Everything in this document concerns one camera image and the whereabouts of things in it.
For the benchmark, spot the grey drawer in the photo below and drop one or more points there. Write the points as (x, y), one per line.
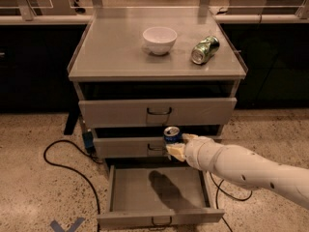
(150, 113)
(130, 147)
(154, 196)

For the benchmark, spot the blue pepsi can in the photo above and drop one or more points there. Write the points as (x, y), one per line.
(172, 135)

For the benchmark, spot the dark right counter cabinet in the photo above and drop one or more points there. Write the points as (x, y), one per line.
(277, 59)

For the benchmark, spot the dark left counter cabinet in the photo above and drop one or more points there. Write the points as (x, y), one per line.
(33, 67)

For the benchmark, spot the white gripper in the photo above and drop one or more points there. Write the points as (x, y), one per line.
(197, 152)

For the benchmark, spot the grey top drawer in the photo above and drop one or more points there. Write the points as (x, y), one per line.
(150, 113)

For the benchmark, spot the grey bottom drawer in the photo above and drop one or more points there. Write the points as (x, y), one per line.
(154, 196)

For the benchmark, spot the white ceramic bowl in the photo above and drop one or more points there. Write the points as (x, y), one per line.
(159, 40)

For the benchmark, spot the dark counter cabinet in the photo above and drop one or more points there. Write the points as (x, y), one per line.
(33, 67)
(277, 59)

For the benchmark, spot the green soda can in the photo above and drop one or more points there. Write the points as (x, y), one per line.
(204, 50)

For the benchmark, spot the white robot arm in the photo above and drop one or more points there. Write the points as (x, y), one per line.
(241, 167)

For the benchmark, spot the grey middle drawer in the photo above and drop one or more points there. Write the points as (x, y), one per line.
(130, 147)

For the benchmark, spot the blue power adapter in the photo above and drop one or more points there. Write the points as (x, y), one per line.
(88, 142)

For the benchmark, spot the grey metal drawer cabinet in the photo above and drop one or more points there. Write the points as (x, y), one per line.
(113, 63)

